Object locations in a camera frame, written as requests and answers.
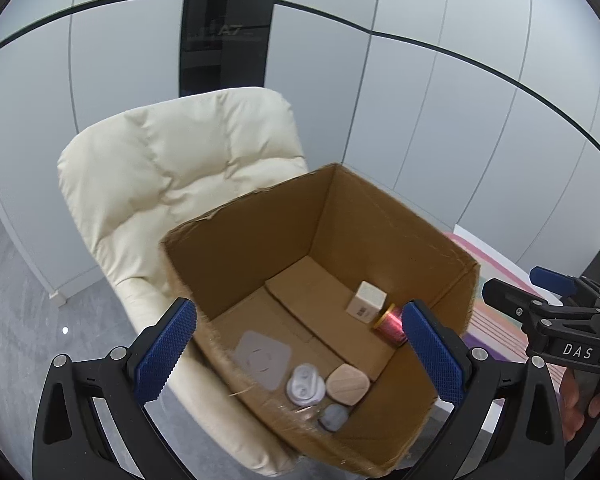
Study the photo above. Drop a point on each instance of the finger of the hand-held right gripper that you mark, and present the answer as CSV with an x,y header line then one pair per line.
x,y
510,297
552,279

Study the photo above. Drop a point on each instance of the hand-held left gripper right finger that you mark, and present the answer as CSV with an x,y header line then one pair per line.
x,y
432,355

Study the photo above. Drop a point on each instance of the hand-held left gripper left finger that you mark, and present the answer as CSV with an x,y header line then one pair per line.
x,y
167,347

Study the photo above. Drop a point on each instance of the small red jar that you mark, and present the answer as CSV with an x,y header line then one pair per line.
x,y
391,327

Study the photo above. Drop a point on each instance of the small cream carton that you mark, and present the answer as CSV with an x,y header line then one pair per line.
x,y
367,302

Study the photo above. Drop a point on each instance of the rounded square wooden lid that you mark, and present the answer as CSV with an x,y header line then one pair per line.
x,y
347,386

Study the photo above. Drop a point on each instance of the small white grey gadget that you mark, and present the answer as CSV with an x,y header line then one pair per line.
x,y
332,416

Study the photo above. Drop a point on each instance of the clear round container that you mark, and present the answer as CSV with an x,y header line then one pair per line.
x,y
305,385

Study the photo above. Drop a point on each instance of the brown cardboard box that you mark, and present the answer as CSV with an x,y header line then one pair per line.
x,y
320,230

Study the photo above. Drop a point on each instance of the person's right hand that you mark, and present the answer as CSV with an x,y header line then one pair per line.
x,y
570,400

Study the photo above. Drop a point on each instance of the striped tablecloth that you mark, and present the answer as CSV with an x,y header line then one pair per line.
x,y
495,330

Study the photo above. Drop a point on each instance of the white table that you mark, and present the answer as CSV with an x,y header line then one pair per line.
x,y
480,240

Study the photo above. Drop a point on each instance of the cream padded chair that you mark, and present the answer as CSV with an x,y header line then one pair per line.
x,y
155,160

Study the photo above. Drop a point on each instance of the black glass panel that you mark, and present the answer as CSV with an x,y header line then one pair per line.
x,y
225,25

